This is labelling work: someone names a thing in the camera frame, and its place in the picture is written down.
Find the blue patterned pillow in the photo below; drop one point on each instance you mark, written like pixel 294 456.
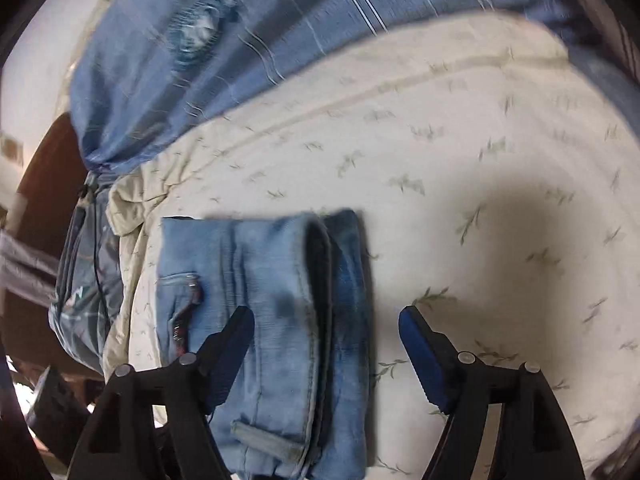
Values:
pixel 85 285

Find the cream leaf-print bedsheet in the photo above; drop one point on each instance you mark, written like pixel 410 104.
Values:
pixel 450 200

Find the grey curtain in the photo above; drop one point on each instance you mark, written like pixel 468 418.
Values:
pixel 25 270

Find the dark wooden headboard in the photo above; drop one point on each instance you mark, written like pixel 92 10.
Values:
pixel 45 220

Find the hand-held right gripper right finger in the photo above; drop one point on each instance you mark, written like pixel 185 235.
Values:
pixel 425 355

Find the light blue denim pants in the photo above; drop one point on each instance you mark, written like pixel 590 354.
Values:
pixel 280 310

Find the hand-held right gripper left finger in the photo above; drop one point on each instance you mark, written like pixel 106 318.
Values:
pixel 227 360

